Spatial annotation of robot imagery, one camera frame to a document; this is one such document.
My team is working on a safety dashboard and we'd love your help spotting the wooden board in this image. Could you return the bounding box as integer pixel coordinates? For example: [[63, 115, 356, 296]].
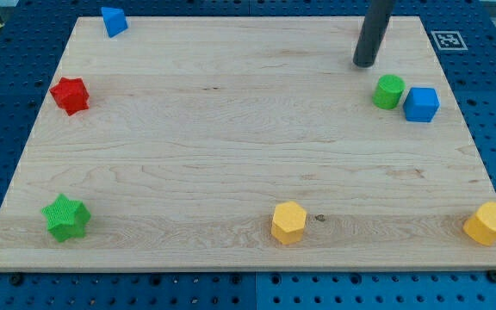
[[0, 16, 496, 273]]

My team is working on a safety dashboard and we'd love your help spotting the yellow hexagon block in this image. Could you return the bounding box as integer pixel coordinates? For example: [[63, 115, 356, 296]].
[[271, 201, 307, 245]]

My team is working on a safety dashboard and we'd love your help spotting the green cylinder block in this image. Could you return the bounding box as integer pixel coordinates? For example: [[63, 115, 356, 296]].
[[372, 74, 406, 109]]

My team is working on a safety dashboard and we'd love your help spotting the blue cube block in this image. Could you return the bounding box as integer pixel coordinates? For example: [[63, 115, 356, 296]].
[[403, 87, 440, 122]]

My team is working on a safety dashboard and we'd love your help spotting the blue triangle block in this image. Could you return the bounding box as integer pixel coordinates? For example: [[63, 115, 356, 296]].
[[101, 7, 128, 38]]

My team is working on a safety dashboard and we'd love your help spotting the red star block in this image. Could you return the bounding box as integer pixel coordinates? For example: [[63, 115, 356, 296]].
[[49, 77, 90, 116]]

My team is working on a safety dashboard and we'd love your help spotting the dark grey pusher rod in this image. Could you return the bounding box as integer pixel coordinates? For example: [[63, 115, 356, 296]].
[[352, 0, 396, 68]]

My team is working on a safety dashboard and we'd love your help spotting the green star block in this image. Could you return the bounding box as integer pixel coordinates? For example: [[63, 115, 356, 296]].
[[40, 194, 91, 242]]

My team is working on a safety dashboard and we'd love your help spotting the white fiducial marker tag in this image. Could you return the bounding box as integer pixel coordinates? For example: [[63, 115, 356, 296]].
[[431, 30, 468, 51]]

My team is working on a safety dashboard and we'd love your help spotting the yellow cylinder block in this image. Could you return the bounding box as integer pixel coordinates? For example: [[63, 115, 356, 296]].
[[462, 201, 496, 246]]

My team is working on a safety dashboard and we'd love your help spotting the black bolt left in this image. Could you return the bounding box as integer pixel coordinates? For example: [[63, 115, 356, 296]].
[[9, 273, 24, 287]]

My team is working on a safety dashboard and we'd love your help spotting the black bolt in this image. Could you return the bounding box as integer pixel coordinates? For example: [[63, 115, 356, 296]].
[[9, 273, 24, 287], [486, 270, 496, 283]]

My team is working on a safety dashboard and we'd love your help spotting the black bolt right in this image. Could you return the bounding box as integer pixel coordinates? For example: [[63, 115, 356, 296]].
[[486, 270, 496, 283]]

